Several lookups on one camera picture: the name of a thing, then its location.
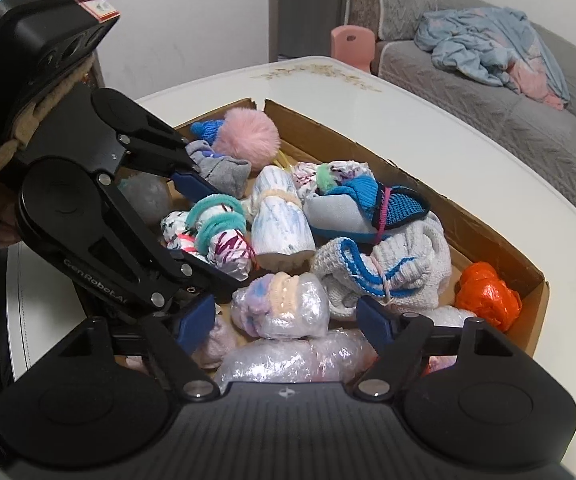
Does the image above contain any grey sock roll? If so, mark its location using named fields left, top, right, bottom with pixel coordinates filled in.
left=186, top=140, right=251, bottom=198

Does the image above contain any lilac sock roll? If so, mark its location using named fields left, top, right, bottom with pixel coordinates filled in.
left=192, top=311, right=238, bottom=370

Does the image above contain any teal banded patterned bundle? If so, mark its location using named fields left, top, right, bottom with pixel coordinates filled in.
left=160, top=194, right=253, bottom=282

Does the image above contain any bubble wrap roll teal band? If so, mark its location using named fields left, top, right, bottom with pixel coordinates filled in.
left=118, top=172, right=171, bottom=228

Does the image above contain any pink white bubble wrap bundle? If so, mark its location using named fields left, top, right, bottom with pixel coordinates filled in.
left=417, top=306, right=474, bottom=374

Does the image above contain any clear plastic bag roll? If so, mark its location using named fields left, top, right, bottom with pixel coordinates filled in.
left=214, top=330, right=377, bottom=391

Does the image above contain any pink fluffy pompom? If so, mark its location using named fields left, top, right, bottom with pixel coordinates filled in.
left=190, top=107, right=280, bottom=171

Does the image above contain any pastel plastic bundle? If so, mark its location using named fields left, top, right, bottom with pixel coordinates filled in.
left=230, top=272, right=330, bottom=340

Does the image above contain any orange plastic bag bundle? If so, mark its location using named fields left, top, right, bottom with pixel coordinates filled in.
left=455, top=261, right=522, bottom=333

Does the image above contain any white blue striped roll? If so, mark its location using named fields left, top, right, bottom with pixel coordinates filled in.
left=248, top=166, right=316, bottom=272

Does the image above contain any white purple patterned bundle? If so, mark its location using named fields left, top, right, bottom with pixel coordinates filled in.
left=290, top=160, right=373, bottom=200

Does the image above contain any blue teal knit sock bundle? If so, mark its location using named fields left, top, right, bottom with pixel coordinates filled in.
left=303, top=176, right=430, bottom=245

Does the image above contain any white knit blue trim bundle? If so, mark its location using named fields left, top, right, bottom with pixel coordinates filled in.
left=311, top=212, right=452, bottom=321

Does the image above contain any shallow cardboard box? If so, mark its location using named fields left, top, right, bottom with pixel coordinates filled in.
left=118, top=96, right=551, bottom=391

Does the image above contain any pink plastic child chair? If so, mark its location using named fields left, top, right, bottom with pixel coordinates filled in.
left=330, top=25, right=376, bottom=73

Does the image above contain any grey covered sofa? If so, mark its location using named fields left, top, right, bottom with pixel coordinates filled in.
left=344, top=0, right=576, bottom=206

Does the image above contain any pink cloth on sofa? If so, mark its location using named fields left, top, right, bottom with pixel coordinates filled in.
left=506, top=58, right=564, bottom=110

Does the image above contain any light blue blanket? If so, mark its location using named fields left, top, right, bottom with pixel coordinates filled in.
left=414, top=6, right=570, bottom=107

